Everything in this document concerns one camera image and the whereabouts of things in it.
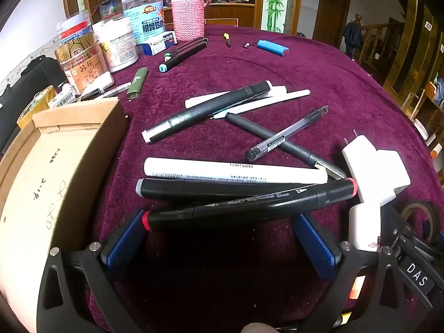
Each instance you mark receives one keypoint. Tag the black marker red caps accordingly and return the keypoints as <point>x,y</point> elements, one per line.
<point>242,204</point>

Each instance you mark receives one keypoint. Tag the dark blue jacket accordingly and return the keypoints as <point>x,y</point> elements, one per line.
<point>353,36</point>

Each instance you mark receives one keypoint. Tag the pink knitted bottle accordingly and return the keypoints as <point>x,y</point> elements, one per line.
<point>189,17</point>

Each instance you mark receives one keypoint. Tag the small blue white box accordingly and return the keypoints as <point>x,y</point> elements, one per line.
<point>159,43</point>

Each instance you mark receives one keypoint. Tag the small jar striped label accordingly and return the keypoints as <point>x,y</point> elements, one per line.
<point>74,27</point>

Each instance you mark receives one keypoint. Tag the white slim pen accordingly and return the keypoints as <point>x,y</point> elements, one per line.
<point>277,100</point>

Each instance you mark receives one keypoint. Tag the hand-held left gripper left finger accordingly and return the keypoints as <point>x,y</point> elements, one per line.
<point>121,246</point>

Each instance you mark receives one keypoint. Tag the black leather sofa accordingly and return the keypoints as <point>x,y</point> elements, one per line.
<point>20,86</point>

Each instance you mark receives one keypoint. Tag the white charger plug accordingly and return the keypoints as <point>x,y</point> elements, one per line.
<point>359,156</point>
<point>388,173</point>

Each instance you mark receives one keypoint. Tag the blue cylindrical battery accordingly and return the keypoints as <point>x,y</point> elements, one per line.
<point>273,47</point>

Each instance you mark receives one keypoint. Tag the small white barcode box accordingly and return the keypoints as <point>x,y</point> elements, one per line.
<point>62,97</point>

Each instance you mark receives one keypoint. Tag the clear gel pen black cap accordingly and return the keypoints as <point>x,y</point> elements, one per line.
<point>288,133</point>

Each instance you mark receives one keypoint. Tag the brown wooden door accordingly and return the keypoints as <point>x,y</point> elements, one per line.
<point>331,10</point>

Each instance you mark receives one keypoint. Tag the green lighter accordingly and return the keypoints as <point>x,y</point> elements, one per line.
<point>137,83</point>

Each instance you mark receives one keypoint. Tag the dark grey pen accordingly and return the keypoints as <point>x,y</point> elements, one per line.
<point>263,131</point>

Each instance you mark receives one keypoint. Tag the black tape roll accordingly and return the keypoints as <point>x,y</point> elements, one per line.
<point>435,220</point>

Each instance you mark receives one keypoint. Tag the silver black pen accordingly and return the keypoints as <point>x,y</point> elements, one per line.
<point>111,91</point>

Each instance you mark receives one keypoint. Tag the clear jar brown label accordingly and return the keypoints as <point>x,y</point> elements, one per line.
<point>83,69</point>

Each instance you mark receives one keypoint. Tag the thick white marker pen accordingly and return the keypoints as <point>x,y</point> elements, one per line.
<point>225,170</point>

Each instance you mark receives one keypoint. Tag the yellow tape roll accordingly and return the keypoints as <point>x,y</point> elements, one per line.
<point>34,107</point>

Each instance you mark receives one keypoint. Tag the wooden stair railing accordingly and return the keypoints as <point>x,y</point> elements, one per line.
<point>378,38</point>

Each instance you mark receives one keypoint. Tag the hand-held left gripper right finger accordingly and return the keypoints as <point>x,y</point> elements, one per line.
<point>319,246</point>

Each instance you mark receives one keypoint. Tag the white oval plastic case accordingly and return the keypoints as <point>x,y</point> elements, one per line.
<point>100,81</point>

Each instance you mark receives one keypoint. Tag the clear jar blue label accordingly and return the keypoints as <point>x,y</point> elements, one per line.
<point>144,17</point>

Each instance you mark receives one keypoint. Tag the white plastic jar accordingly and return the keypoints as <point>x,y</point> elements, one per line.
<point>118,48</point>

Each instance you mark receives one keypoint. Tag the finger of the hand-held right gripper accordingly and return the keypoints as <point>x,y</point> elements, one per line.
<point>399,229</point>

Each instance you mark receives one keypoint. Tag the black grey marker pale caps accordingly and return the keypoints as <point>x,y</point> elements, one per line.
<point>208,109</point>

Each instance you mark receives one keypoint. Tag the cardboard box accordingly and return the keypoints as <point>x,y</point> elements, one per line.
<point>34,180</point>

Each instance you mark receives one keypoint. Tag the white charger red port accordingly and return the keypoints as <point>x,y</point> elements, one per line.
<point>362,225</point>

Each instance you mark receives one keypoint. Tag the black marker grey cap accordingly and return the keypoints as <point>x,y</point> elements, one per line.
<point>208,189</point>

